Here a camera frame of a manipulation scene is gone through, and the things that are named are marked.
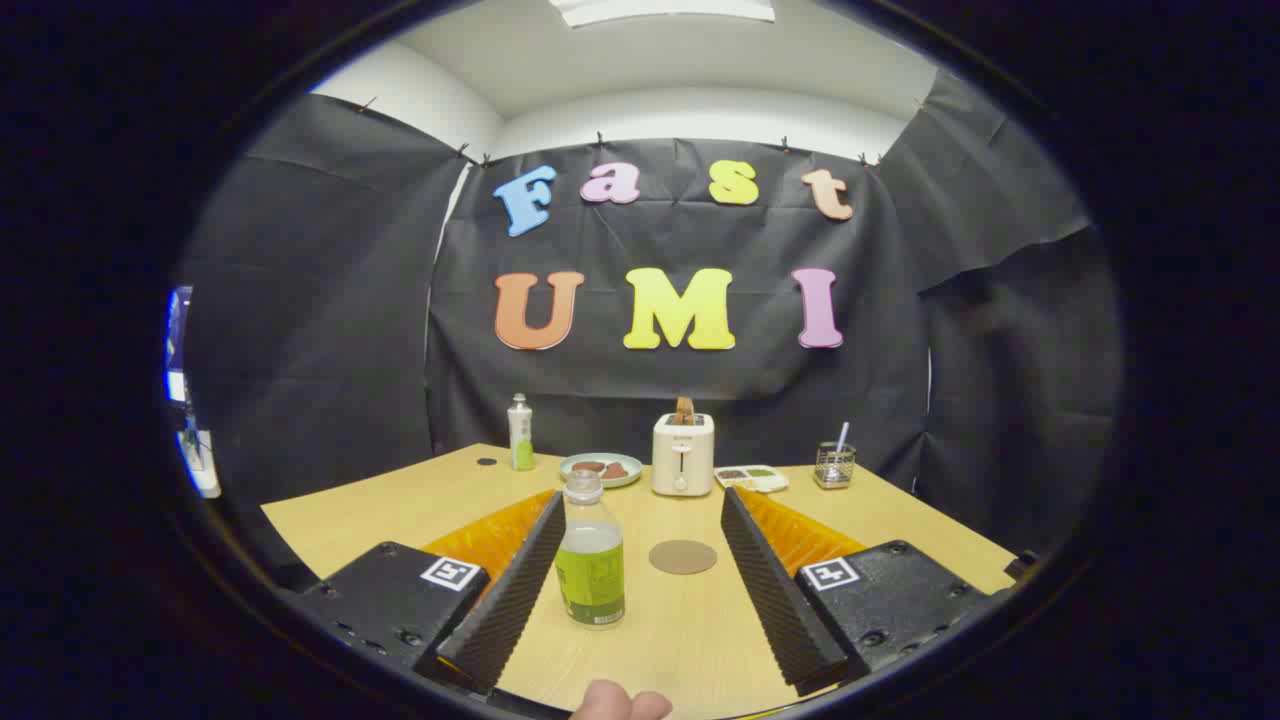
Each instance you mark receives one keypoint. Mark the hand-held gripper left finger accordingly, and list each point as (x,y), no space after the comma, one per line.
(510,600)

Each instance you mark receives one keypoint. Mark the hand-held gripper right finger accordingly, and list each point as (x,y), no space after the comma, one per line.
(770,590)

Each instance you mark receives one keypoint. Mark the clear juice bottle green label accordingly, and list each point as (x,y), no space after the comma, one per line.
(590,580)

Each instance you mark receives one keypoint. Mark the round brown cork coaster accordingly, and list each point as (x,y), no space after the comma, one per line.
(683,557)

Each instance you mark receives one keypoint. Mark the small white green bottle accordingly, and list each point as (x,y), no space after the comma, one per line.
(521,440)

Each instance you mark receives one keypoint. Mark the wooden table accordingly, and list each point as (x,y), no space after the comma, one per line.
(680,640)

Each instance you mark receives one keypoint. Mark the white divided dish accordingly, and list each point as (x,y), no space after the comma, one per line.
(752,479)

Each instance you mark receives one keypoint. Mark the pale green plate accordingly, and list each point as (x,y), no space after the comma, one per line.
(580,478)

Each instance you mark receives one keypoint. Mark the brown bread piece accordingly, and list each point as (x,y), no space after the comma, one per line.
(588,467)
(614,471)

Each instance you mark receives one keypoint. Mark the cream toaster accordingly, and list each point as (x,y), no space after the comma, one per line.
(682,460)

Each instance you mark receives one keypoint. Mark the white straw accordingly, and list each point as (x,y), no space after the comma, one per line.
(843,435)

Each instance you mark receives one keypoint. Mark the brown toast slice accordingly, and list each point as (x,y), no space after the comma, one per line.
(685,408)

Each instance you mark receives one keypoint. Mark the black backdrop cloth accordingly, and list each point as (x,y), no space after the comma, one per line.
(650,385)

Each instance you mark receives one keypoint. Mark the blue-lit screen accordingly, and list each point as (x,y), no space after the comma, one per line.
(177,340)

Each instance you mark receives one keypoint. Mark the ceiling light panel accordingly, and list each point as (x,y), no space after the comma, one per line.
(660,10)

